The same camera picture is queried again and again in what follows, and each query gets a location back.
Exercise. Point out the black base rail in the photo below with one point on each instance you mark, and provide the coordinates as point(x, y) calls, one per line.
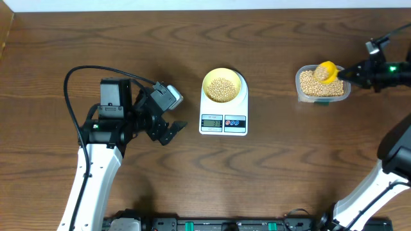
point(132, 220)

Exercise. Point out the clear container of soybeans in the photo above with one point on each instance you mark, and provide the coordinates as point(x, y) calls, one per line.
point(310, 90)

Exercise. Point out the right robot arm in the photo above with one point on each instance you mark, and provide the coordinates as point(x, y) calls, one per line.
point(391, 175)

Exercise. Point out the yellow bowl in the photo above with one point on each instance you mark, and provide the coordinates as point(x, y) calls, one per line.
point(228, 74)

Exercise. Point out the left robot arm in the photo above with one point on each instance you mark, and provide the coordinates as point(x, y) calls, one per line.
point(109, 126)

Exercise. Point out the yellow measuring scoop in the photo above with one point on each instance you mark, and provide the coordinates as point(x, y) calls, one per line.
point(326, 73)

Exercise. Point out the soybeans in bowl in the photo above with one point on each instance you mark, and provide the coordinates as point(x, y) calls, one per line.
point(221, 90)

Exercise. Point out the white kitchen scale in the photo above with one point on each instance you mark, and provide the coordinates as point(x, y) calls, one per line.
point(229, 118)

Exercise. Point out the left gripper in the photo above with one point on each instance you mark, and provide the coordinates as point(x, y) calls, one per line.
point(155, 131)

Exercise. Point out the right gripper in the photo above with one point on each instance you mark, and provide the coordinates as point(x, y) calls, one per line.
point(367, 76)

